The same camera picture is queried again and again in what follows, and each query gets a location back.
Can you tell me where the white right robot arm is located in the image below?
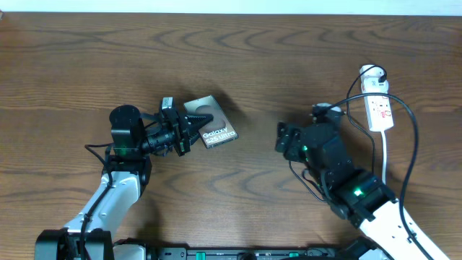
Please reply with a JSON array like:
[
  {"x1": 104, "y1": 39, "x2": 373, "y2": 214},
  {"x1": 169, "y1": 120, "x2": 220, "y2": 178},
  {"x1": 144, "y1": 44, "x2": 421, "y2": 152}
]
[{"x1": 276, "y1": 123, "x2": 447, "y2": 259}]

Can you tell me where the white usb wall charger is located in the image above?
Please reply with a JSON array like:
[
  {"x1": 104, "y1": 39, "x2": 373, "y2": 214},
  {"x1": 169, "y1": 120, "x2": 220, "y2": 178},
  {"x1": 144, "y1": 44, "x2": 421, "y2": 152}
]
[{"x1": 359, "y1": 64, "x2": 389, "y2": 92}]

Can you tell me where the white power strip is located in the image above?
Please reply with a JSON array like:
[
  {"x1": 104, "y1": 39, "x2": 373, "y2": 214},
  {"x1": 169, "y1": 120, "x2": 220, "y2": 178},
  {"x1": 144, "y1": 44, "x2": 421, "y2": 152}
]
[{"x1": 361, "y1": 77, "x2": 394, "y2": 132}]

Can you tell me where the black usb charging cable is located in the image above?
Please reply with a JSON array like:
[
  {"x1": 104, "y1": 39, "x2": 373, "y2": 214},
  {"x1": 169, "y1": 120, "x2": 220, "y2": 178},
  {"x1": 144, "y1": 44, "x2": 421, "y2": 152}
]
[{"x1": 287, "y1": 64, "x2": 388, "y2": 203}]

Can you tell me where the white power strip cord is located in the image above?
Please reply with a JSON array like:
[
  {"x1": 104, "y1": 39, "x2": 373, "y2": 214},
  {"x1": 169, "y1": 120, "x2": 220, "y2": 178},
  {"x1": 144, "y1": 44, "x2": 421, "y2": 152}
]
[{"x1": 380, "y1": 130, "x2": 388, "y2": 185}]

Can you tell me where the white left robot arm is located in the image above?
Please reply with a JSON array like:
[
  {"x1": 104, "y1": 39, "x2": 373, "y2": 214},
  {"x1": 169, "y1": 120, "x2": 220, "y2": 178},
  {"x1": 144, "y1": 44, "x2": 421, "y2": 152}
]
[{"x1": 34, "y1": 105, "x2": 214, "y2": 260}]

